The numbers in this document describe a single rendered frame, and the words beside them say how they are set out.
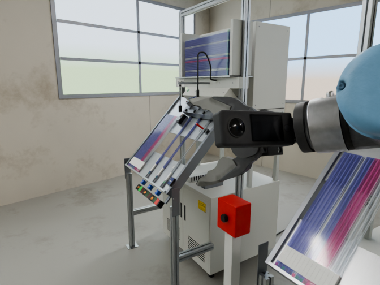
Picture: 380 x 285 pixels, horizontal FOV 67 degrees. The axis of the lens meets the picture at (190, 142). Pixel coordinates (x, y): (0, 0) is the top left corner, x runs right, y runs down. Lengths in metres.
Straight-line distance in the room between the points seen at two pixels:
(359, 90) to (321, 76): 4.03
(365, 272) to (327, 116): 0.71
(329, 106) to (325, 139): 0.04
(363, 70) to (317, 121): 0.14
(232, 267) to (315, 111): 1.27
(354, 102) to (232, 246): 1.30
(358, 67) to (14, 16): 3.64
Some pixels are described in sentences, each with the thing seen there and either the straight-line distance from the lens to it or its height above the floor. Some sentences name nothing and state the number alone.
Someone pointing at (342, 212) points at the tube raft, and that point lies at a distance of 1.11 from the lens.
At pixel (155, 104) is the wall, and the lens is 4.54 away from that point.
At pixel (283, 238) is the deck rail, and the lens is 1.14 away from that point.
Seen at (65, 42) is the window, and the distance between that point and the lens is 3.87.
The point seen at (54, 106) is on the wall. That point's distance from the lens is 3.81.
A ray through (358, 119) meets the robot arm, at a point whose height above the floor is 1.32.
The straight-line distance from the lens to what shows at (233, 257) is 1.55.
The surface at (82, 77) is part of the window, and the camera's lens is 3.91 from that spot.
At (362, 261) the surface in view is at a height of 0.83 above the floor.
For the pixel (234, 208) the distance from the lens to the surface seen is 1.38.
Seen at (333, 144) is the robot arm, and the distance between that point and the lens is 0.40.
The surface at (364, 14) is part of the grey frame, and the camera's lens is 1.41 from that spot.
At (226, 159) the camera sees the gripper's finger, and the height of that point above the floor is 1.23.
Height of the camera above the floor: 1.34
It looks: 12 degrees down
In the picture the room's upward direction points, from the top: straight up
